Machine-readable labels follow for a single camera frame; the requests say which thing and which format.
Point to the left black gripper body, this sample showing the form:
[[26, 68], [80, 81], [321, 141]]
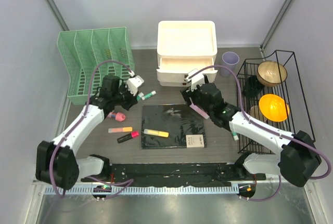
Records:
[[124, 97]]

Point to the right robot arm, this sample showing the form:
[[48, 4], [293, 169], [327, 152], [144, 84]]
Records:
[[293, 155]]

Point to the pink capped pen bundle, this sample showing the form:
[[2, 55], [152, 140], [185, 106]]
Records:
[[117, 116]]

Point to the black wire rack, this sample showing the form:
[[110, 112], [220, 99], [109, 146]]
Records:
[[291, 90]]

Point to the wooden bowl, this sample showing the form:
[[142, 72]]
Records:
[[271, 73]]

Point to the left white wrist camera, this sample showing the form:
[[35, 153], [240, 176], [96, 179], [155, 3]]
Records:
[[134, 83]]

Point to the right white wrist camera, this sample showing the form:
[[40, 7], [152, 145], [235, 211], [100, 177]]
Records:
[[194, 79]]

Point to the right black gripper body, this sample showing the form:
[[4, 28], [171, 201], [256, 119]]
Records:
[[195, 95]]

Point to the orange bowl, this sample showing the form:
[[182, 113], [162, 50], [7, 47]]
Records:
[[274, 108]]

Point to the yellow highlighter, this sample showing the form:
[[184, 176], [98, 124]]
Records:
[[156, 133]]

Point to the white drawer cabinet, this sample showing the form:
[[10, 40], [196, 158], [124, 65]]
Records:
[[186, 39]]

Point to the white cable duct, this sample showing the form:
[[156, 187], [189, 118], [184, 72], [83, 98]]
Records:
[[95, 189]]

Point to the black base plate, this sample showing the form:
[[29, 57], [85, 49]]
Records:
[[174, 175]]

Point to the white drawer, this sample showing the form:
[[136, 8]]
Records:
[[169, 84], [172, 81], [176, 69]]

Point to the black pink highlighter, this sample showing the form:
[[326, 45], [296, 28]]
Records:
[[127, 137]]

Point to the purple cup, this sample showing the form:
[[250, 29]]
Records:
[[230, 60]]

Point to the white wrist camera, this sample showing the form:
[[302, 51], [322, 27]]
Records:
[[134, 83], [194, 79]]

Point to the black cup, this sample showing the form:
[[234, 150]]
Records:
[[252, 87]]

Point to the white eraser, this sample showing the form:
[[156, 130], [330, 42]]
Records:
[[195, 141]]

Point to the orange highlighter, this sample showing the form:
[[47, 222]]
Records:
[[120, 130]]

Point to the black notebook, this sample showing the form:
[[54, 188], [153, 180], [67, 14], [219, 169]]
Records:
[[178, 120]]

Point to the green file organizer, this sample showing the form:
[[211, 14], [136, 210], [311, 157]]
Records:
[[83, 50]]

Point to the pink cup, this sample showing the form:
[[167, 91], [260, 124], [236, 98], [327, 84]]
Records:
[[255, 112]]

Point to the green glue stick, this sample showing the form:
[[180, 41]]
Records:
[[148, 95], [235, 136], [140, 96]]

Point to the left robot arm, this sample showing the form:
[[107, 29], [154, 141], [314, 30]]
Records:
[[56, 161]]

